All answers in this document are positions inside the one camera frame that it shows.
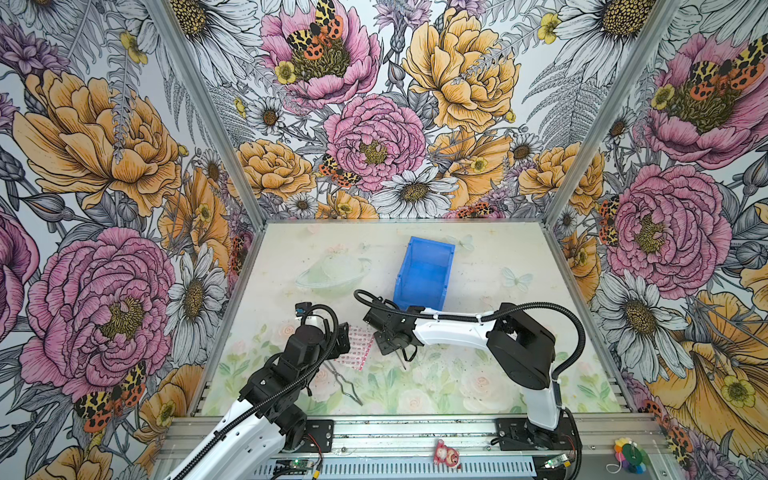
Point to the green circuit board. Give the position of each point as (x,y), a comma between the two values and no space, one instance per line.
(293,467)
(559,461)

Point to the right green circuit board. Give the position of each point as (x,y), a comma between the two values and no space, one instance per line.
(559,461)

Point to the metal wire tongs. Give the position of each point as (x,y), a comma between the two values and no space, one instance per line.
(346,387)

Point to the orange black screwdriver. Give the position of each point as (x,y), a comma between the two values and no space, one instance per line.
(407,355)

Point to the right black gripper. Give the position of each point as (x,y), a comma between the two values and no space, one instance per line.
(383,346)

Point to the blue plastic bin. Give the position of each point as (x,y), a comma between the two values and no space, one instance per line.
(424,275)

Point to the left green circuit board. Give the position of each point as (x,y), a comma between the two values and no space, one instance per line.
(293,467)

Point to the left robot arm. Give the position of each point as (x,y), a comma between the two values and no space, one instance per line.
(265,419)

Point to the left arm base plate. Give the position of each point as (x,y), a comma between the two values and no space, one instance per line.
(310,436)

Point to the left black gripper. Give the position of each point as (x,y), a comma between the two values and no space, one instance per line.
(342,348)

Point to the pink patterned packet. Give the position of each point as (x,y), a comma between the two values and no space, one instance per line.
(361,342)

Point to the pink toy figure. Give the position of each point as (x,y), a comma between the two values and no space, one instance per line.
(446,455)

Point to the colourful round toy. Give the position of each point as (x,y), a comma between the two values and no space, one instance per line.
(630,457)

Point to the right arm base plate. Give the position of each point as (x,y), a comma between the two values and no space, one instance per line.
(518,434)

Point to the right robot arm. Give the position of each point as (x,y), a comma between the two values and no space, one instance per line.
(522,347)

